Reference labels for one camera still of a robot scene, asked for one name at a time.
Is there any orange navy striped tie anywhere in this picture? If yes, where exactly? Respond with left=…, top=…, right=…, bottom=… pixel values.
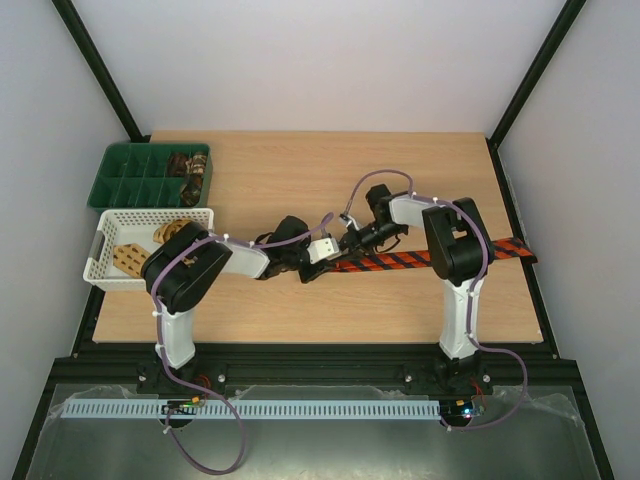
left=331, top=237, right=537, bottom=273

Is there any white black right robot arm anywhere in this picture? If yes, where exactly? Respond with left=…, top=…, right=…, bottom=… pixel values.
left=340, top=184, right=495, bottom=392

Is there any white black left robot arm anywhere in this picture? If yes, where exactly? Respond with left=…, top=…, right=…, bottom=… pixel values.
left=141, top=214, right=340, bottom=369

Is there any rolled beige patterned tie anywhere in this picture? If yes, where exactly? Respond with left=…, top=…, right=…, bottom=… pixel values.
left=186, top=152, right=208, bottom=177

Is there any tan ringed tie in basket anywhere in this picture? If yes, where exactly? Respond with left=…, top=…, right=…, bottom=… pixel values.
left=153, top=218, right=191, bottom=244

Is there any rolled brown patterned tie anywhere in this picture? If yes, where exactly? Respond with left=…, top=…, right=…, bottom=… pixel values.
left=166, top=152, right=190, bottom=177

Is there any tan patterned tie in basket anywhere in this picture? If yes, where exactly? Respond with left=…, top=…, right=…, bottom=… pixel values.
left=113, top=243, right=150, bottom=279

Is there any white perforated plastic basket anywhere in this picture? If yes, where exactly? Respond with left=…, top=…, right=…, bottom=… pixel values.
left=83, top=208, right=214, bottom=292

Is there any green divided storage tray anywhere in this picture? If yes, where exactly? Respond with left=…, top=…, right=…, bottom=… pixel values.
left=87, top=142, right=213, bottom=212

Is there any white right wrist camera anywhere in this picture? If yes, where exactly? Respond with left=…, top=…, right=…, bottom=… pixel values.
left=339, top=213, right=360, bottom=230

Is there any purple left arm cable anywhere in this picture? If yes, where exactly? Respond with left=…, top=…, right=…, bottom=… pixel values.
left=151, top=211, right=335, bottom=473

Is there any light blue slotted cable duct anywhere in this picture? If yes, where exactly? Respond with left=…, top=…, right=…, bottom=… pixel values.
left=61, top=399, right=441, bottom=421

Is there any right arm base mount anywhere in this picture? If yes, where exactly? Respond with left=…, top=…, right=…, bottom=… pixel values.
left=400, top=356, right=492, bottom=397

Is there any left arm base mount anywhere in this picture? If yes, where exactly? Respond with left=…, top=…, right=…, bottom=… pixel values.
left=135, top=357, right=229, bottom=396

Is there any black aluminium frame rail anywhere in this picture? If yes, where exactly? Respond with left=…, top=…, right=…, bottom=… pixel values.
left=45, top=344, right=585, bottom=397

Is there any right black frame post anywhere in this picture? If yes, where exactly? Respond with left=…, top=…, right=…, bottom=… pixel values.
left=490, top=0, right=587, bottom=143

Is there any black frame post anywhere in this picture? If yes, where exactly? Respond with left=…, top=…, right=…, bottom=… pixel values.
left=490, top=0, right=587, bottom=143
left=52, top=0, right=150, bottom=143

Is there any left black frame post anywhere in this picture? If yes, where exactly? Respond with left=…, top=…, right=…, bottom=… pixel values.
left=52, top=0, right=150, bottom=143

